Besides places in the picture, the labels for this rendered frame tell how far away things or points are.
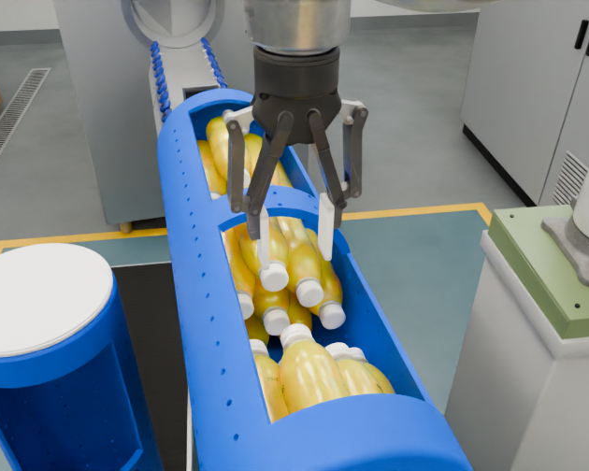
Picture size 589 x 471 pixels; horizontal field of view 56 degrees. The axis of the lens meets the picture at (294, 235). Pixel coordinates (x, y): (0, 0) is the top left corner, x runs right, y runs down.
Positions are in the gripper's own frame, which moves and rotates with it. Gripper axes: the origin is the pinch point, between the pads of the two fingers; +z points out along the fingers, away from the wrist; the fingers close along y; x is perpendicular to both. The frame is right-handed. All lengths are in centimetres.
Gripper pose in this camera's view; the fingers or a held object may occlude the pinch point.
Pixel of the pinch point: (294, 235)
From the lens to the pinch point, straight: 59.9
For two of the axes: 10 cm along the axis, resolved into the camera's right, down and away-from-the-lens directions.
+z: -0.1, 8.2, 5.7
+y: -9.7, 1.3, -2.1
